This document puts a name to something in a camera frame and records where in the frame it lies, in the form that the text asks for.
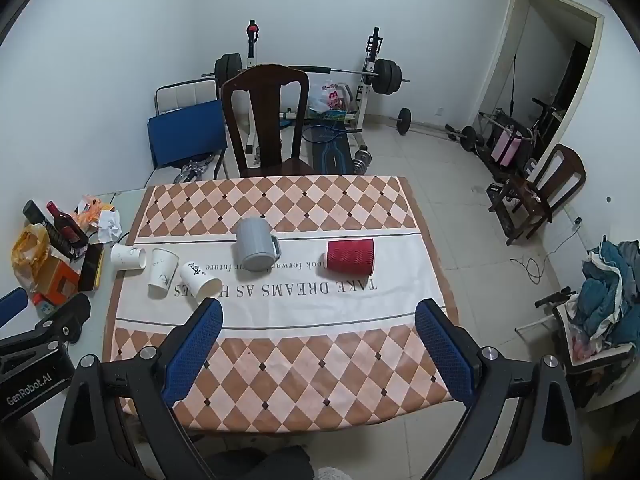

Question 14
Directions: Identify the blue board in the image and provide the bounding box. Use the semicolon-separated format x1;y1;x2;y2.
146;99;229;170

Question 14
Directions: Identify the grey mug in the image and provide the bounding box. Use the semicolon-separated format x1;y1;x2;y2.
234;217;282;272

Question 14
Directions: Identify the crumpled white tissue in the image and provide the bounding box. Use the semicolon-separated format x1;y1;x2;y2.
96;208;123;244

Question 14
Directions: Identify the dark wooden chair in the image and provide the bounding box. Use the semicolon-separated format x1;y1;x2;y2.
220;64;314;179
487;143;588;246

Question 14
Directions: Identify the white padded chair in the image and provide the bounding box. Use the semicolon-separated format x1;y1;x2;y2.
150;81;232;184

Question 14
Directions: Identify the pile of clothes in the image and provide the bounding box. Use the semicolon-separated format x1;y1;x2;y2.
580;238;640;347

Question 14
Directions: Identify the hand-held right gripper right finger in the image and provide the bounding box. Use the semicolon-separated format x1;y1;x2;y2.
414;298;587;480

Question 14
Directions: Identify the long barbell on floor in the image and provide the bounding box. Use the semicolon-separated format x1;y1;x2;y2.
389;107;483;154

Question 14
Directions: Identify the badminton racket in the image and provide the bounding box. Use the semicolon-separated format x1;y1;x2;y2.
301;124;364;145

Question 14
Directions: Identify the white door frame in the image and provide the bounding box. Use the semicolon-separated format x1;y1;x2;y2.
476;0;607;173

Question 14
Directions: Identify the white red plastic bag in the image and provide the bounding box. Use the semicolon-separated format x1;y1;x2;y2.
307;81;351;114

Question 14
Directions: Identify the orange snack packet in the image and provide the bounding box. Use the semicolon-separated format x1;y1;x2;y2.
74;194;116;231

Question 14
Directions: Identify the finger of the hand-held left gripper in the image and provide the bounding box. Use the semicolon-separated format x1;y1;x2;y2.
0;287;30;329
20;292;92;346

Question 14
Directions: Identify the black bottle box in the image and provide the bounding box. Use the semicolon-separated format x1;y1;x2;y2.
22;199;76;261

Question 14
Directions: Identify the yellow plastic bag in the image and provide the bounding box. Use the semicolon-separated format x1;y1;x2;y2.
11;223;51;294

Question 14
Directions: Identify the black floor cable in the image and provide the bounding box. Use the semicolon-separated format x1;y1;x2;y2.
509;217;584;284

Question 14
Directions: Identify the white weight bench rack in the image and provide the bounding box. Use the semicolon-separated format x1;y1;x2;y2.
243;20;387;130

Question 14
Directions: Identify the red ribbed paper cup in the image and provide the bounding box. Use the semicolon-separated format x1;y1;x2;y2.
325;238;376;277

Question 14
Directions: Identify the barbell with black plates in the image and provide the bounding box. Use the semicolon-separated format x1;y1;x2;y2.
201;53;412;97

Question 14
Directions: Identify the black exercise board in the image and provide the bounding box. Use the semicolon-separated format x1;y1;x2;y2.
312;137;352;175

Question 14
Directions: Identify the orange cardboard box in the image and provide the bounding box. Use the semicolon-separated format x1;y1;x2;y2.
31;257;81;307

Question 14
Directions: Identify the dark laundry basket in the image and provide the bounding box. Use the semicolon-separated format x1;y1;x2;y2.
552;300;640;412

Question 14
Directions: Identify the black phone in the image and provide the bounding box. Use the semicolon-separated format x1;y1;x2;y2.
78;242;106;292

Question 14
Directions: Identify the red wine bottle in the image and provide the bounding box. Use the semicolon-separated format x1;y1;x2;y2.
46;200;89;257

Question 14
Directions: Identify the checkered printed tablecloth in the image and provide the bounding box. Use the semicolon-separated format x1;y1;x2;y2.
102;175;460;433

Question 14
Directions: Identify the white paper cup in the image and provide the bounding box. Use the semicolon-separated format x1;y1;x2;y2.
147;248;180;292
110;243;148;271
179;260;222;306

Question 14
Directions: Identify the black exercise machine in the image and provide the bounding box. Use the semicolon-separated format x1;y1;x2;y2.
529;97;569;162

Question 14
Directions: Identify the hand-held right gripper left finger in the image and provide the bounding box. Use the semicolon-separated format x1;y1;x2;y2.
52;297;224;480

